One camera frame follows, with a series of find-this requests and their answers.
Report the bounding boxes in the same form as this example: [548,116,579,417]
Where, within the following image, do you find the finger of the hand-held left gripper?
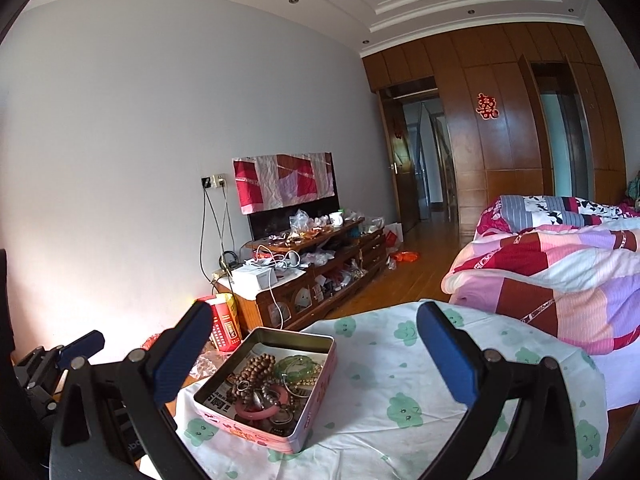
[30,329,107,376]

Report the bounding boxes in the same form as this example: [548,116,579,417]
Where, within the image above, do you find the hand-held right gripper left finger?
[49,301,215,480]

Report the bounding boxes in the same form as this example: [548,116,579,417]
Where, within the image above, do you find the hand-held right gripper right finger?
[415,302,576,480]

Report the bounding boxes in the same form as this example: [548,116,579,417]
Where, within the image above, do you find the brown wooden bead bracelet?
[227,353,277,401]

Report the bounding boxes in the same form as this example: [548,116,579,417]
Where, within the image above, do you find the pink bangle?
[234,385,291,423]

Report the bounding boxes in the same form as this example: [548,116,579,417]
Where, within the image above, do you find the green jade bracelet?
[274,355,323,386]

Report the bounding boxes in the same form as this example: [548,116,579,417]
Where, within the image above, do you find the metal watch band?
[269,409,297,434]

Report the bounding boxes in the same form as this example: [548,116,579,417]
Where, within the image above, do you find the pink metal tin box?
[192,326,337,455]

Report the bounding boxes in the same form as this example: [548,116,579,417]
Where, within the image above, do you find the crumpled clear plastic wrap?
[187,350,223,381]

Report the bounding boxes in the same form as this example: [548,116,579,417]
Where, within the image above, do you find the red yellow carton box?
[196,292,243,353]

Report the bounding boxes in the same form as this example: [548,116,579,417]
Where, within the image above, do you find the white cardboard box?
[232,265,278,295]

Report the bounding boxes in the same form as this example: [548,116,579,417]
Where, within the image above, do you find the pink red patchwork quilt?
[440,225,640,356]

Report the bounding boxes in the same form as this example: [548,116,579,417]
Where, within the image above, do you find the wooden television cabinet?
[215,217,388,341]

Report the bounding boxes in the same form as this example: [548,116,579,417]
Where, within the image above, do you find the white red paper bag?
[382,222,405,251]

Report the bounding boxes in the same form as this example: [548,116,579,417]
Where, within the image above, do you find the black television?
[248,152,341,241]

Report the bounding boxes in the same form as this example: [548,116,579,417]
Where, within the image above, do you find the wooden door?
[377,87,418,233]

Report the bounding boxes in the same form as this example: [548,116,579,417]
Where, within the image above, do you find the white mattress sheet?
[585,345,640,411]

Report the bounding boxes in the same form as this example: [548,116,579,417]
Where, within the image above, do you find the grey striped floral quilt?
[475,194,640,236]

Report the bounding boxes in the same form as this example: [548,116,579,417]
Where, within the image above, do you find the red pink television cover cloth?
[232,151,336,216]

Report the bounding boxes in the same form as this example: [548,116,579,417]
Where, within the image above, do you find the red paper-cut decoration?
[475,92,501,121]

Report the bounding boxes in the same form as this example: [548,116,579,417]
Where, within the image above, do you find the hanging power cables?
[199,187,236,281]

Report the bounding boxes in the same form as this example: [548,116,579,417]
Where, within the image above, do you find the wooden wardrobe wall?
[361,20,628,241]

